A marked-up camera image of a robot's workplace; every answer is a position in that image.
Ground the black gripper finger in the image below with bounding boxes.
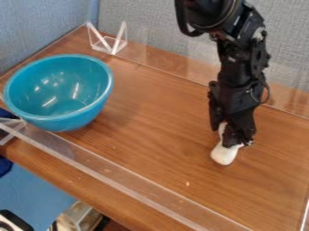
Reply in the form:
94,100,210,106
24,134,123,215
209,99,225,131
222,107,255,148

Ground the clear acrylic corner bracket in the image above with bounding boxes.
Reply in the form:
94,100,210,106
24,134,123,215
86,22,128,55

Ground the clear acrylic front barrier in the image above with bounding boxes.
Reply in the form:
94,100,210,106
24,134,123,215
0,118,251,231

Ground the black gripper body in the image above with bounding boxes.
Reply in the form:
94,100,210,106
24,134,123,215
207,55,269,112

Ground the dark blue object at edge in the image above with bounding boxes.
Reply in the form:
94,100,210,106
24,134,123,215
0,107,19,179

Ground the grey metal table leg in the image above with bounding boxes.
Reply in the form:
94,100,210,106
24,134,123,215
48,201,103,231

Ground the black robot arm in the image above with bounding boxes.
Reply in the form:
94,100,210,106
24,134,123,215
174,0,270,148

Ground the brown and white toy mushroom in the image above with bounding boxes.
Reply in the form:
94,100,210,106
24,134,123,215
210,122,243,166

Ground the black and white floor object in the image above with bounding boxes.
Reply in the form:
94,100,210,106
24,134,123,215
0,209,33,231

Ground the blue plastic bowl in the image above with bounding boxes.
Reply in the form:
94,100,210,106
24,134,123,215
3,54,114,132

